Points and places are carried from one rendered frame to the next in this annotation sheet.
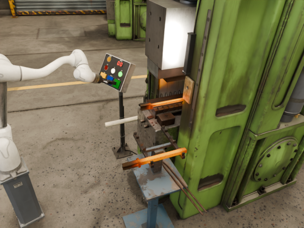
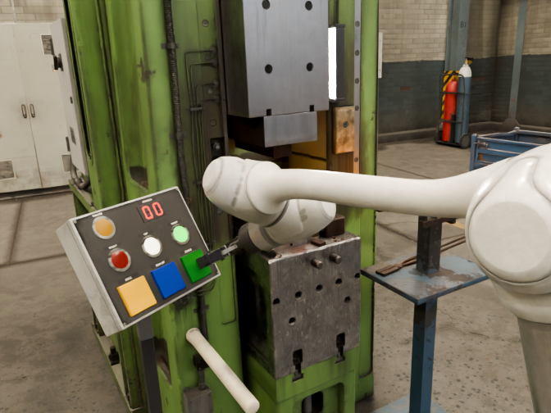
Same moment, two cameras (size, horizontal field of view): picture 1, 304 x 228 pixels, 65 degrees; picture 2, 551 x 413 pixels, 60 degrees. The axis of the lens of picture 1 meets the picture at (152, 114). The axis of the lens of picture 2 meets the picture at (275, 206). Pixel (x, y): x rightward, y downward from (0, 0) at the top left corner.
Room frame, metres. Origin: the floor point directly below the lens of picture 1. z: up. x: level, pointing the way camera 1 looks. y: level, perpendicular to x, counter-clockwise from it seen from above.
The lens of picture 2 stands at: (1.83, 1.55, 1.52)
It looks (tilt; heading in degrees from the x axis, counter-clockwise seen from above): 17 degrees down; 266
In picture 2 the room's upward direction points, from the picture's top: 2 degrees counter-clockwise
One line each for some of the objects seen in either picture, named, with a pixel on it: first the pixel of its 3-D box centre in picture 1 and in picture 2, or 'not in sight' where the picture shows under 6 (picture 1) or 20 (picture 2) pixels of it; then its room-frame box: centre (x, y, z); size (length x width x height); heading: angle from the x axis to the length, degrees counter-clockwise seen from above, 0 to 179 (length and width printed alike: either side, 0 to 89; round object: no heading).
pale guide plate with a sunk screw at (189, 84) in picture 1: (188, 90); (343, 129); (1.44, -0.24, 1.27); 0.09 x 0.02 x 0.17; 26
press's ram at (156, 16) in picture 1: (183, 34); (266, 50); (1.72, -0.19, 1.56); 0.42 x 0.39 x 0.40; 116
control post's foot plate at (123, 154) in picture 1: (122, 148); not in sight; (2.14, 0.33, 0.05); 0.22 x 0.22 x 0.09; 26
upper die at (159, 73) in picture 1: (176, 64); (260, 123); (1.76, -0.17, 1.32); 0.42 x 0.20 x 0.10; 116
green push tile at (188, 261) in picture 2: (116, 83); (195, 265); (1.97, 0.34, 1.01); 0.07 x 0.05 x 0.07; 51
